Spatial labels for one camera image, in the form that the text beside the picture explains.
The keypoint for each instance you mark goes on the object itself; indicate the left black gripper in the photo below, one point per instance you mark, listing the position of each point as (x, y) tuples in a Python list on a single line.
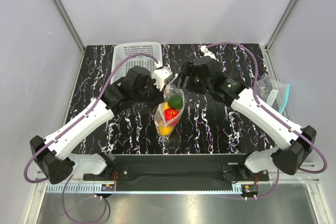
[(159, 97)]

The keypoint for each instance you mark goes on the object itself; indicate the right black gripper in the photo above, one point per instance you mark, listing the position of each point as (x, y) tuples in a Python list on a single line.
[(188, 70)]

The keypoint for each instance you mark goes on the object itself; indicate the clear dotted zip bag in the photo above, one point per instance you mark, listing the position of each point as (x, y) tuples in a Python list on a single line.
[(169, 90)]

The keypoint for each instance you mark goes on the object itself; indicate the green lime fruit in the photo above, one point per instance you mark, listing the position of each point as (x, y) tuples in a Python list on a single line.
[(175, 102)]

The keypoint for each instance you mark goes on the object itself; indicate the red apple fruit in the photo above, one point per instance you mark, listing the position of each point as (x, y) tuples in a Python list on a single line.
[(170, 114)]

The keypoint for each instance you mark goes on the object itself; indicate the yellow orange fruit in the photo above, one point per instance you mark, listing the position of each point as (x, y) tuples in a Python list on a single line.
[(158, 124)]

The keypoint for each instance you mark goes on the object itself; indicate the yellow lemon fruit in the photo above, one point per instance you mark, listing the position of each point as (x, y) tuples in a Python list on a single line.
[(165, 131)]

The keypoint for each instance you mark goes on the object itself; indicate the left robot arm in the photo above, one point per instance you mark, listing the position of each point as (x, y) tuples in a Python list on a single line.
[(53, 153)]

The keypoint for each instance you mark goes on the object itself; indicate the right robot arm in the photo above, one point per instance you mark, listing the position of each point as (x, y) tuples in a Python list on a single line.
[(292, 140)]

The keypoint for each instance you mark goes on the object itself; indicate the spare clear zip bags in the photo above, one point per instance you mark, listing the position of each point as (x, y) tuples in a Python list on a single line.
[(274, 93)]

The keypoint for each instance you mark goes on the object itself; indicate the white perforated plastic basket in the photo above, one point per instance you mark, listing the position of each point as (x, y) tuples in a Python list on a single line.
[(121, 51)]

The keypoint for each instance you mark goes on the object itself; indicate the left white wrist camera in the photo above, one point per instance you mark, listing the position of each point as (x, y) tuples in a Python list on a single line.
[(162, 77)]

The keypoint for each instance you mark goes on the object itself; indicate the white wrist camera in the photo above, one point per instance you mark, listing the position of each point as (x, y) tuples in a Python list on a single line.
[(205, 52), (162, 77)]

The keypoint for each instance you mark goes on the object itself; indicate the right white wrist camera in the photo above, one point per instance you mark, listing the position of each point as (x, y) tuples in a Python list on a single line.
[(205, 52)]

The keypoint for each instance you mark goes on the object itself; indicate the white slotted cable duct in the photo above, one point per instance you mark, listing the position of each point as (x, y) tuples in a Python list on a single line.
[(147, 188)]

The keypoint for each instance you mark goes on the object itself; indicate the right aluminium frame post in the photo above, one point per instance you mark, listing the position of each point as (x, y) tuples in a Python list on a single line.
[(286, 14)]

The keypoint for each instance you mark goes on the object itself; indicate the aluminium frame post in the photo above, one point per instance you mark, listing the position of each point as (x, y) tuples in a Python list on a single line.
[(286, 14), (69, 24)]

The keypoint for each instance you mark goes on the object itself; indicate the left aluminium frame post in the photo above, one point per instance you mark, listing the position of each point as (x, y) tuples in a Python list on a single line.
[(69, 24)]

